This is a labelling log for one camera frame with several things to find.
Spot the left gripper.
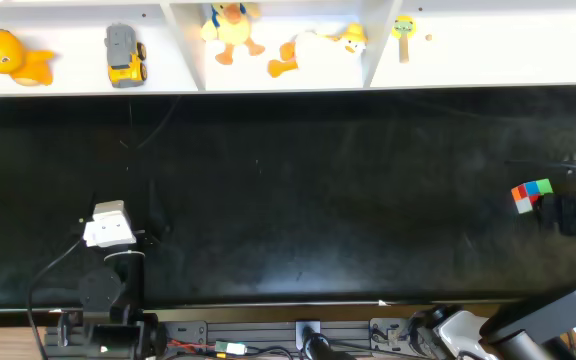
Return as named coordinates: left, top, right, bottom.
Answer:
left=88, top=191, right=163, bottom=247

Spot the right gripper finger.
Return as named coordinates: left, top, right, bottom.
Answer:
left=531, top=193, right=567, bottom=234

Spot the many-coloured puzzle cube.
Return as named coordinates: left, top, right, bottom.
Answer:
left=511, top=178, right=554, bottom=215

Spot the grey and yellow toy truck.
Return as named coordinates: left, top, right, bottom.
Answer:
left=104, top=22, right=148, bottom=89

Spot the yellow rubber duck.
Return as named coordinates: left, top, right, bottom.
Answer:
left=0, top=28, right=56, bottom=87

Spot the yellow rattle drum toy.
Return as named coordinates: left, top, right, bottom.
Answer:
left=391, top=15, right=434, bottom=65

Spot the white shelf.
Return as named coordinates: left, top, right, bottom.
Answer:
left=0, top=0, right=576, bottom=98

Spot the yellow plush duck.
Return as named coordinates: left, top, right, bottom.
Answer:
left=199, top=2, right=267, bottom=66

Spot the white plush duck with hat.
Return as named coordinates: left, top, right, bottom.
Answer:
left=266, top=22, right=368, bottom=79

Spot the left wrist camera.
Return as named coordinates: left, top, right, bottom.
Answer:
left=82, top=199, right=138, bottom=249

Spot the mounting rail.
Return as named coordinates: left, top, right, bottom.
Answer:
left=42, top=312, right=449, bottom=360

